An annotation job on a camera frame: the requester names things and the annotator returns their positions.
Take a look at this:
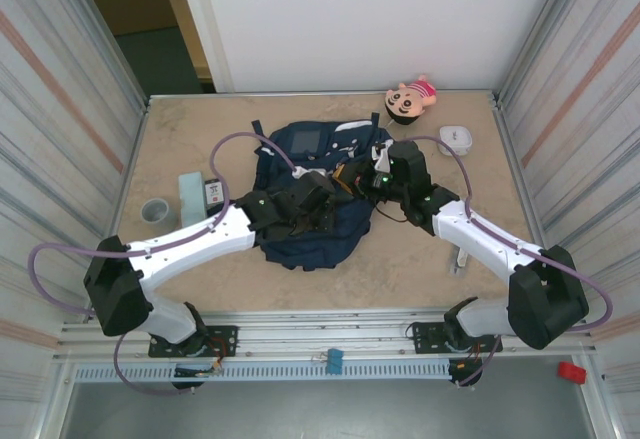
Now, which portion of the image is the navy blue student backpack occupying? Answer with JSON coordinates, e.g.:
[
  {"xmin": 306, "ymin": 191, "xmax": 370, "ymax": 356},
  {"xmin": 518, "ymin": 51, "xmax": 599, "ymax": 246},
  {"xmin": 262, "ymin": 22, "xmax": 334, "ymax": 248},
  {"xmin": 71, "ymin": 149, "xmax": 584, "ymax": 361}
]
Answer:
[{"xmin": 251, "ymin": 118, "xmax": 391, "ymax": 273}]

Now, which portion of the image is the black and white card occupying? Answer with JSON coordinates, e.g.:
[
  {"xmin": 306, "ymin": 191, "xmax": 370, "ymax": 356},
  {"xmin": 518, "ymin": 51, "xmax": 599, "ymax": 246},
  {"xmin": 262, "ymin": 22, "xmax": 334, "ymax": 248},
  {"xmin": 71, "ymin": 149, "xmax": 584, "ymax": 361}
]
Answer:
[{"xmin": 204, "ymin": 177, "xmax": 225, "ymax": 205}]

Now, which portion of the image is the small white stationery tool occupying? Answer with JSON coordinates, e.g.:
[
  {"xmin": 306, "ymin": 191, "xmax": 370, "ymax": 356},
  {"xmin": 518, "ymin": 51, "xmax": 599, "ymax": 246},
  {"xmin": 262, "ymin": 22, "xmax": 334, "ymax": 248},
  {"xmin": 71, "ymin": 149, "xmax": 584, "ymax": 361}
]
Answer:
[{"xmin": 447, "ymin": 248, "xmax": 471, "ymax": 276}]

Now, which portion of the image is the pale blue rectangular box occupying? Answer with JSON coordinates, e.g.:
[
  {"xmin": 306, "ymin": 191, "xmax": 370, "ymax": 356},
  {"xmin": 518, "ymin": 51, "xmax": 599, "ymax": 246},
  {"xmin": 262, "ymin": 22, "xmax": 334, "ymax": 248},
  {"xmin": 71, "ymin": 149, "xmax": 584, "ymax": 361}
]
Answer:
[{"xmin": 178, "ymin": 171, "xmax": 211, "ymax": 230}]

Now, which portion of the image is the white round container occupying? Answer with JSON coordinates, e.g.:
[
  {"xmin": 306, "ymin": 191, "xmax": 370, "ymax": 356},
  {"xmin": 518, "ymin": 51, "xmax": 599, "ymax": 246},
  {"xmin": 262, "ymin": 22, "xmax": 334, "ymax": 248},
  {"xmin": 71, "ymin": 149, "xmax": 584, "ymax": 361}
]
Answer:
[{"xmin": 438, "ymin": 125, "xmax": 474, "ymax": 157}]

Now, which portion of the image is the plush doll with pink body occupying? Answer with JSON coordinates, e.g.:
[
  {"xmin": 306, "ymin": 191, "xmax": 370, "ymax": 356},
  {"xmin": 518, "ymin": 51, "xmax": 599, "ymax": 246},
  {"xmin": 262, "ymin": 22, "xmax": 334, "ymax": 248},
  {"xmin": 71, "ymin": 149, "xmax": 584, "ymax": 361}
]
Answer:
[{"xmin": 383, "ymin": 73, "xmax": 438, "ymax": 130}]

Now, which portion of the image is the grey plastic cup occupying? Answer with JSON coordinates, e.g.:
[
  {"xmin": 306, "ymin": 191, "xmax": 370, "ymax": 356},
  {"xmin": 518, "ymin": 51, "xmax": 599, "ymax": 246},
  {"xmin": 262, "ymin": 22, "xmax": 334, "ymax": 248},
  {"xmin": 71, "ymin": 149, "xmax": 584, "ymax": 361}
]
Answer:
[{"xmin": 140, "ymin": 197, "xmax": 179, "ymax": 233}]

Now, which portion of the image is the blue binder clip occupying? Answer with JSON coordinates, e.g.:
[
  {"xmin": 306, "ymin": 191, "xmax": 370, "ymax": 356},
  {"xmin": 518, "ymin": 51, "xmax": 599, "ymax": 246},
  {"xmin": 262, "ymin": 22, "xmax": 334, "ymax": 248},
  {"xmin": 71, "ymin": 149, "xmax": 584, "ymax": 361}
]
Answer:
[{"xmin": 312, "ymin": 347, "xmax": 346, "ymax": 375}]

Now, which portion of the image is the red plastic block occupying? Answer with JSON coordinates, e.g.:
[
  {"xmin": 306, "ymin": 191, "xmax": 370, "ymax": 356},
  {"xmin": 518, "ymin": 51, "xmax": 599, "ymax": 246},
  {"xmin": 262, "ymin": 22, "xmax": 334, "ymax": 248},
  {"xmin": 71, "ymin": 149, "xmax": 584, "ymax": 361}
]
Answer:
[{"xmin": 557, "ymin": 361, "xmax": 587, "ymax": 386}]

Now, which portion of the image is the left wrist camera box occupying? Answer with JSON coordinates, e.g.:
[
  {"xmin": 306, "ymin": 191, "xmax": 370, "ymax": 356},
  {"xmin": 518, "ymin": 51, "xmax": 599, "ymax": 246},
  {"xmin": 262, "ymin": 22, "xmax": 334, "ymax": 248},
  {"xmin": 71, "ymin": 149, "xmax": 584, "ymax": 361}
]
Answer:
[{"xmin": 292, "ymin": 165, "xmax": 332, "ymax": 181}]

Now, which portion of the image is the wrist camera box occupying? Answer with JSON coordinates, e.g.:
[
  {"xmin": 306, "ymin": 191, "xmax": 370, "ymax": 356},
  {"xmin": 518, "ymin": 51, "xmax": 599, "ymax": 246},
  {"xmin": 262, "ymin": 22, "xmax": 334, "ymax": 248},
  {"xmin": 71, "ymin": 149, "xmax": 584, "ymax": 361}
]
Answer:
[
  {"xmin": 292, "ymin": 165, "xmax": 332, "ymax": 181},
  {"xmin": 372, "ymin": 142, "xmax": 395, "ymax": 173}
]

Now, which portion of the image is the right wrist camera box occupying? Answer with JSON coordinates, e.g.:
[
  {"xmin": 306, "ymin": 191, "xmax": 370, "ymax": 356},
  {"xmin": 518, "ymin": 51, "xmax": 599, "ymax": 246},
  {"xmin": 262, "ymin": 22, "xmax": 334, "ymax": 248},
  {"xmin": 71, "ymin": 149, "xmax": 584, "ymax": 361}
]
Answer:
[{"xmin": 372, "ymin": 142, "xmax": 395, "ymax": 173}]

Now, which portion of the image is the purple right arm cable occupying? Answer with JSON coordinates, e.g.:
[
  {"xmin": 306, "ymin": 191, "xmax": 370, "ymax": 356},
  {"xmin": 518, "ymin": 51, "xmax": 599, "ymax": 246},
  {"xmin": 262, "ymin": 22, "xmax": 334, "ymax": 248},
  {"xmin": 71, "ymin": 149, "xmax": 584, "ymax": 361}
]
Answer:
[{"xmin": 394, "ymin": 134, "xmax": 615, "ymax": 390}]

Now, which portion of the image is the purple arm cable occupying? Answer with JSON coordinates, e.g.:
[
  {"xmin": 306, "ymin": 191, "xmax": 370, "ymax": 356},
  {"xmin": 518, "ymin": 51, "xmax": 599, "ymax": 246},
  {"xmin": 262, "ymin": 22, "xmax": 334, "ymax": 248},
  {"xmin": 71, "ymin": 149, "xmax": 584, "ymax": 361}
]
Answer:
[
  {"xmin": 32, "ymin": 131, "xmax": 301, "ymax": 396},
  {"xmin": 394, "ymin": 134, "xmax": 615, "ymax": 390}
]

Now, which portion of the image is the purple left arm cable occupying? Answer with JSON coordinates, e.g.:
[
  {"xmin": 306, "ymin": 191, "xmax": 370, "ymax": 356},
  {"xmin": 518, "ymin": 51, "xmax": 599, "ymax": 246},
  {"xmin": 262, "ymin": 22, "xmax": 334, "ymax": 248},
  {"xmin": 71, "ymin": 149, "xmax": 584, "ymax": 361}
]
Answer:
[{"xmin": 32, "ymin": 131, "xmax": 301, "ymax": 396}]

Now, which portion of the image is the aluminium table frame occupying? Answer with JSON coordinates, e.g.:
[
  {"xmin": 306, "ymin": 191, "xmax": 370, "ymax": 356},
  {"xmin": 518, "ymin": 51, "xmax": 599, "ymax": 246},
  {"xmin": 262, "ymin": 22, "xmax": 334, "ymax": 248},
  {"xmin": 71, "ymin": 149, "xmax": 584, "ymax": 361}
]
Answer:
[{"xmin": 58, "ymin": 89, "xmax": 599, "ymax": 365}]

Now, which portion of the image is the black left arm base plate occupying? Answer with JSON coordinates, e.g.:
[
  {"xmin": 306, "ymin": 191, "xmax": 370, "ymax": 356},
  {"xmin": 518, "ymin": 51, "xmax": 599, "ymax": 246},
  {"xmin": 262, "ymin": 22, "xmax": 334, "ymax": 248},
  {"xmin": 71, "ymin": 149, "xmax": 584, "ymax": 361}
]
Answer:
[{"xmin": 148, "ymin": 325, "xmax": 239, "ymax": 359}]

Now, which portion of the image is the white slotted cable duct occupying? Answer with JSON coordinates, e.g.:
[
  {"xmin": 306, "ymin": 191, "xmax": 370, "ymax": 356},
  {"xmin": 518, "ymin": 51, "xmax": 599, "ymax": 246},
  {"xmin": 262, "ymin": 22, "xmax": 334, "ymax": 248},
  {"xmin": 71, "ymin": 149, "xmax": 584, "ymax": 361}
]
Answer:
[{"xmin": 74, "ymin": 362, "xmax": 454, "ymax": 384}]

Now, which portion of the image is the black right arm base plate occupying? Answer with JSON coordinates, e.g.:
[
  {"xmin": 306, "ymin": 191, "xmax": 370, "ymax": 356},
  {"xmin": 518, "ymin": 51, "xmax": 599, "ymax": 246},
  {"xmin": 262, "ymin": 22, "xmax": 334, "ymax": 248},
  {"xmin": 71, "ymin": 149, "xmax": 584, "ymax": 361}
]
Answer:
[{"xmin": 411, "ymin": 321, "xmax": 504, "ymax": 358}]

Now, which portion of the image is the white door frame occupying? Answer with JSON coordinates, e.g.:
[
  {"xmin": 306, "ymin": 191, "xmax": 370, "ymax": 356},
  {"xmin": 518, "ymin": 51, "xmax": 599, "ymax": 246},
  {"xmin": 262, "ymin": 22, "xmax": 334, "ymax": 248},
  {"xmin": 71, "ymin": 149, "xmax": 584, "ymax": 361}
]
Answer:
[{"xmin": 172, "ymin": 0, "xmax": 236, "ymax": 94}]

